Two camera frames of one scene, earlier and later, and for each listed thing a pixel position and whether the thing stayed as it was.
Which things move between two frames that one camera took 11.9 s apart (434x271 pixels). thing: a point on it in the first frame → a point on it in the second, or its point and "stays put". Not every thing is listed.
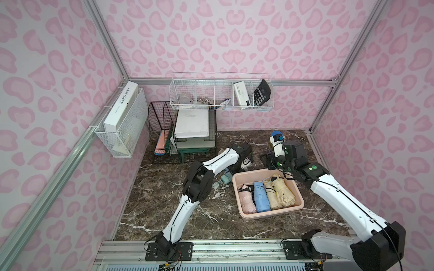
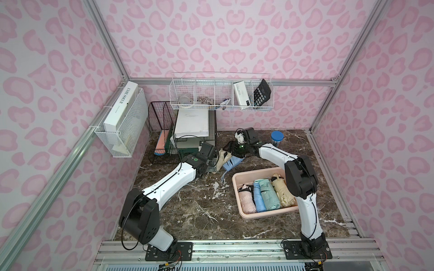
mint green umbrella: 226,178 → 270,197
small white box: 242,94 stays put
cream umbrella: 285,197 stays put
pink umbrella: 247,201 stays put
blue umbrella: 261,198 stays put
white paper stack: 192,122 stays put
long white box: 117,114 stays put
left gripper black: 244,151 → 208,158
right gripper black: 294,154 → 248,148
